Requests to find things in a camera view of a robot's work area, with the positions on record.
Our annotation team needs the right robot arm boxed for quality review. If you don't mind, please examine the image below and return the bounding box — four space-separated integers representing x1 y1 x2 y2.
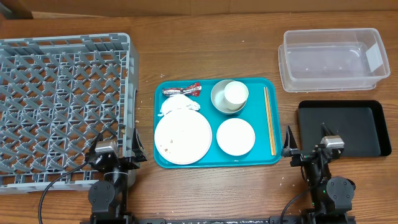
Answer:
279 124 356 224

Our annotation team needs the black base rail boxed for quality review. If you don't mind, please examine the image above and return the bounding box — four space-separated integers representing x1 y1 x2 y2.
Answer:
80 216 357 224

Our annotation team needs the grey green bowl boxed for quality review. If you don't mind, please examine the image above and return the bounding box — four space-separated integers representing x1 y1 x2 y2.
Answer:
211 80 248 114

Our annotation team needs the teal serving tray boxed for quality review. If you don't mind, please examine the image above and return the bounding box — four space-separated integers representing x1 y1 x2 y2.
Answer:
154 78 282 169

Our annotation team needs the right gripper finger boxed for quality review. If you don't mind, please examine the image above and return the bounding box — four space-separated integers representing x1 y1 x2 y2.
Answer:
284 126 298 150
321 123 335 138

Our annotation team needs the grey plastic dish rack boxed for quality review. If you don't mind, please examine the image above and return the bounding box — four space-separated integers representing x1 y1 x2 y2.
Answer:
1 33 139 195

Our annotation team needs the black plastic tray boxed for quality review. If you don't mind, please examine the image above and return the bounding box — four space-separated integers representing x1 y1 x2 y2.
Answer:
297 100 392 157

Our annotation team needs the red silver snack wrapper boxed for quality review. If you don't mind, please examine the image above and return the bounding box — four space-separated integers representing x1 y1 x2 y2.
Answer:
162 82 201 97

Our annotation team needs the large white dinner plate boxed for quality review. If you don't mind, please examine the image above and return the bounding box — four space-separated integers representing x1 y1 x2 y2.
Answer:
154 109 213 165

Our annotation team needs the white cup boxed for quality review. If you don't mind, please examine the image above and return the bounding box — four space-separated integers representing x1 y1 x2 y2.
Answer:
224 81 249 111

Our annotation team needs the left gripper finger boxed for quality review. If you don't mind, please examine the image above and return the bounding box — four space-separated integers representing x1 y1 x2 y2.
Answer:
132 128 144 157
88 133 103 154

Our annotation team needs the clear plastic storage bin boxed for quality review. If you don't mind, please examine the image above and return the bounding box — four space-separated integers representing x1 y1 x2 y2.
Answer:
278 28 391 93

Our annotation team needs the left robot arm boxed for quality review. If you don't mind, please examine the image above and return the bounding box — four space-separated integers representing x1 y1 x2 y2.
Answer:
85 129 147 224

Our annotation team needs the crumpled white napkin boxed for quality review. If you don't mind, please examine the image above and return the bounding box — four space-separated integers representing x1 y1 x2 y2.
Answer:
158 95 200 116

